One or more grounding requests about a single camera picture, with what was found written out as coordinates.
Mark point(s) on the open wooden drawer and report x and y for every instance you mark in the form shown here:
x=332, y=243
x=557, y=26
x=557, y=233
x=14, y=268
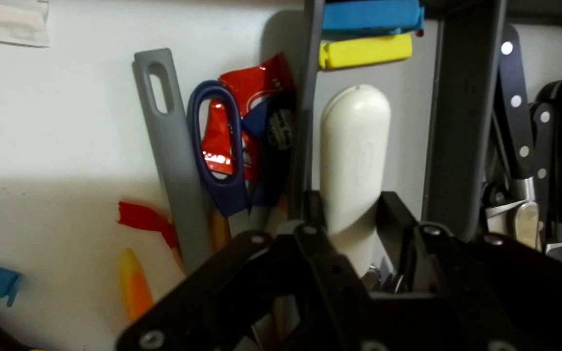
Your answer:
x=53, y=130

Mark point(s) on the yellow clip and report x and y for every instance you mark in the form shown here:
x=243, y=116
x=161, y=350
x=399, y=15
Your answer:
x=366, y=52

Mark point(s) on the black cutlery tray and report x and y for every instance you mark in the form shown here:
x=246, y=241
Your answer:
x=463, y=118

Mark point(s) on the grey spatula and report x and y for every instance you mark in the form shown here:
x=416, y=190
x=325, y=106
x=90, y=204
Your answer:
x=176, y=182

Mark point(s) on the white cylindrical bottle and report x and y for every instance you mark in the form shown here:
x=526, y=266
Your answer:
x=354, y=157

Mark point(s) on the red blue scissors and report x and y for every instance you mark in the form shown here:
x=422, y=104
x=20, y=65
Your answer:
x=254, y=91

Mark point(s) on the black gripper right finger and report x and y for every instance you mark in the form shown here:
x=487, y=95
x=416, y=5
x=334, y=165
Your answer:
x=488, y=294

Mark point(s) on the white flat strip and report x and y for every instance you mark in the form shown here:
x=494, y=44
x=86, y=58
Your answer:
x=8, y=21

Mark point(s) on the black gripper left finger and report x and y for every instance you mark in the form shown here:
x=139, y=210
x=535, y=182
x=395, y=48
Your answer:
x=282, y=286

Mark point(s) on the red plastic item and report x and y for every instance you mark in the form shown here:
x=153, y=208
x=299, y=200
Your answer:
x=145, y=219

